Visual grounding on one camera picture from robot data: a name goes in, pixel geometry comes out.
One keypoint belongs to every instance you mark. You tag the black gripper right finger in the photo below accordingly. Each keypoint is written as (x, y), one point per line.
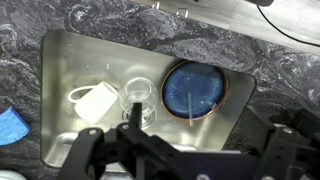
(283, 153)

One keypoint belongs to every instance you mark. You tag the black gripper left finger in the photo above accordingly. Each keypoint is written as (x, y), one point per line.
(133, 150)

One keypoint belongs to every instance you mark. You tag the clear drinking glass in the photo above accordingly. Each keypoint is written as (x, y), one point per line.
(140, 89)

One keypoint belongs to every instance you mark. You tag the metal sink drain strainer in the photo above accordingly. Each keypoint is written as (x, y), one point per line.
(149, 121)

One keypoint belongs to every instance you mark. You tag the stainless steel sink basin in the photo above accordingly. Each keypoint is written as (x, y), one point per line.
(83, 56)

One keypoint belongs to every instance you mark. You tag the small white bowl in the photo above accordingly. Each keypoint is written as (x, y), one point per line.
(10, 176)

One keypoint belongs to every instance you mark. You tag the white ceramic mug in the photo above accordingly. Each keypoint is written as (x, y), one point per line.
(96, 103)

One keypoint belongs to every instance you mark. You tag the small yellow food scrap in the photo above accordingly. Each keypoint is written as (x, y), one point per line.
(107, 66)

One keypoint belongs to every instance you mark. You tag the blue plate with brown rim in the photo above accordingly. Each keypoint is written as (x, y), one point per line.
(196, 83)

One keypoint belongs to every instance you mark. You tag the blue sponge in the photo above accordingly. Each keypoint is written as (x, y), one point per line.
(11, 126)

